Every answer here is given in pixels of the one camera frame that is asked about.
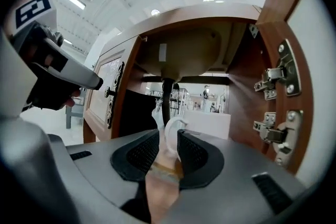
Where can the ornamented wooden cabinet door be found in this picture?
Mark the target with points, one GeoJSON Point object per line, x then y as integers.
{"type": "Point", "coordinates": [101, 97]}

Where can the metal cabinet hinge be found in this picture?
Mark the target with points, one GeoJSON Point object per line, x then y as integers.
{"type": "Point", "coordinates": [278, 133]}
{"type": "Point", "coordinates": [286, 70]}

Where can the black drain pipe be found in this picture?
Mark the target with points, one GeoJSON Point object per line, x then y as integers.
{"type": "Point", "coordinates": [167, 102]}

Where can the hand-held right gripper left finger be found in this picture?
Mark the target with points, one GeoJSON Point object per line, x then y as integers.
{"type": "Point", "coordinates": [136, 154]}

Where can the plain wooden cabinet door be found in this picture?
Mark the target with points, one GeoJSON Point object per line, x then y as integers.
{"type": "Point", "coordinates": [275, 2]}

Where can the metal corner bracket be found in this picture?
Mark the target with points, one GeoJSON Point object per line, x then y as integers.
{"type": "Point", "coordinates": [253, 29]}

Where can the person's left hand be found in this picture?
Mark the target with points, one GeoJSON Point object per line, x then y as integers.
{"type": "Point", "coordinates": [52, 95]}

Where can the wooden sink vanity cabinet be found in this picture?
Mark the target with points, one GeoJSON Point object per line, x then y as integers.
{"type": "Point", "coordinates": [241, 91]}

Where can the white box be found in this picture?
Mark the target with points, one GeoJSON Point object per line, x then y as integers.
{"type": "Point", "coordinates": [207, 124]}

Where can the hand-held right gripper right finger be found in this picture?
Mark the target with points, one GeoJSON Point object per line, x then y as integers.
{"type": "Point", "coordinates": [202, 162]}

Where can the black cloth item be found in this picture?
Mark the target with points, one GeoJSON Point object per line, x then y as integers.
{"type": "Point", "coordinates": [136, 112]}

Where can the black ornate door knob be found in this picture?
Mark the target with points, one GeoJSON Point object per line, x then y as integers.
{"type": "Point", "coordinates": [109, 92]}

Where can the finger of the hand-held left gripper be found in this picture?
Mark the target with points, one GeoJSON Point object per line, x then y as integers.
{"type": "Point", "coordinates": [96, 83]}

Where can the white ceramic sink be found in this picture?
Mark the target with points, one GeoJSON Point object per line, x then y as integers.
{"type": "Point", "coordinates": [183, 52]}

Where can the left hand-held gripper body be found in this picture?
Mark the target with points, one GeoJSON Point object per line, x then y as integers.
{"type": "Point", "coordinates": [39, 42]}

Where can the grey chair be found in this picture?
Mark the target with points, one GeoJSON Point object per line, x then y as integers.
{"type": "Point", "coordinates": [74, 110]}

